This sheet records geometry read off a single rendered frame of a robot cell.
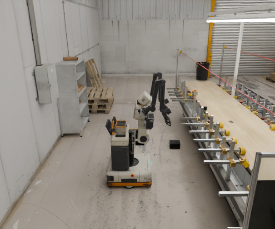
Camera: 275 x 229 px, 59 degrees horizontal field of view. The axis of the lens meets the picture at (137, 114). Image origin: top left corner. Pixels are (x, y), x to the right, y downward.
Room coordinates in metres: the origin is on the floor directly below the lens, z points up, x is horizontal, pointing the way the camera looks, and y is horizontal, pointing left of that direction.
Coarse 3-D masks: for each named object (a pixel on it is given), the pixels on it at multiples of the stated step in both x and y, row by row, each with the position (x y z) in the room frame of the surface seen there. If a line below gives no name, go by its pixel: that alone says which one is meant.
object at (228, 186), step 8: (176, 96) 5.65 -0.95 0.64; (184, 104) 4.86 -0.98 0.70; (192, 120) 3.95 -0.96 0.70; (200, 136) 3.31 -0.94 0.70; (208, 152) 2.85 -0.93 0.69; (216, 168) 2.49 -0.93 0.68; (224, 176) 2.29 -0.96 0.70; (224, 184) 2.20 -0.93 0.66; (232, 184) 2.15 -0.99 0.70; (232, 200) 1.96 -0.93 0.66; (240, 200) 1.90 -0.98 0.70; (240, 208) 1.80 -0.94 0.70; (240, 216) 1.75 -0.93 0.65
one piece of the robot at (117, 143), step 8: (112, 120) 3.24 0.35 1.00; (112, 128) 3.14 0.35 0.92; (128, 128) 3.40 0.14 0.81; (112, 136) 3.11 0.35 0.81; (120, 136) 3.11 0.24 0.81; (128, 136) 3.14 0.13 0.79; (112, 144) 3.04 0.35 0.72; (120, 144) 3.04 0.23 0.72; (128, 144) 3.12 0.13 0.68; (112, 152) 3.04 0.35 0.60; (120, 152) 3.04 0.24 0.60; (128, 152) 3.05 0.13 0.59; (112, 160) 3.04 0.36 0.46; (120, 160) 3.04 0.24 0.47; (128, 160) 3.05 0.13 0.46; (112, 168) 3.05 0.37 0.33; (120, 168) 3.04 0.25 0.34; (128, 168) 3.05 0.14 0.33
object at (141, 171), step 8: (136, 160) 3.36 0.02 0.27; (144, 160) 3.34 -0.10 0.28; (136, 168) 3.12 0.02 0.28; (144, 168) 3.12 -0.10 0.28; (112, 176) 3.04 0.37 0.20; (120, 176) 3.00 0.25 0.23; (128, 176) 3.00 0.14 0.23; (136, 176) 3.00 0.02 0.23; (144, 176) 2.99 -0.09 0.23; (112, 184) 2.99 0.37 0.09; (120, 184) 2.99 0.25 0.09; (128, 184) 2.99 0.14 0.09; (136, 184) 2.99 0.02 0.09; (144, 184) 2.99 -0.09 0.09
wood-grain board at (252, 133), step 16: (208, 96) 4.73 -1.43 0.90; (224, 96) 4.72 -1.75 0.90; (208, 112) 3.81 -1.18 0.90; (224, 112) 3.80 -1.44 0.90; (240, 112) 3.79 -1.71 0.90; (224, 128) 3.15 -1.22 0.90; (240, 128) 3.15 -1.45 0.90; (256, 128) 3.14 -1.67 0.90; (240, 144) 2.66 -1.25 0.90; (256, 144) 2.66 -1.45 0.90; (272, 144) 2.65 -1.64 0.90
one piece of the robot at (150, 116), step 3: (147, 114) 3.28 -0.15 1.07; (150, 114) 3.36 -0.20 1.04; (153, 114) 3.36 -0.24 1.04; (147, 117) 3.27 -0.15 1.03; (150, 117) 3.25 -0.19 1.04; (153, 117) 3.24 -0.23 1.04; (144, 120) 3.20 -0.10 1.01; (147, 120) 3.17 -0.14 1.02; (150, 120) 3.17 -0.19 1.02; (153, 120) 3.17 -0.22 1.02; (144, 123) 3.19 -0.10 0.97; (147, 123) 3.17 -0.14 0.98; (150, 123) 3.17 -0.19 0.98; (147, 126) 3.17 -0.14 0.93; (150, 126) 3.17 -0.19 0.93
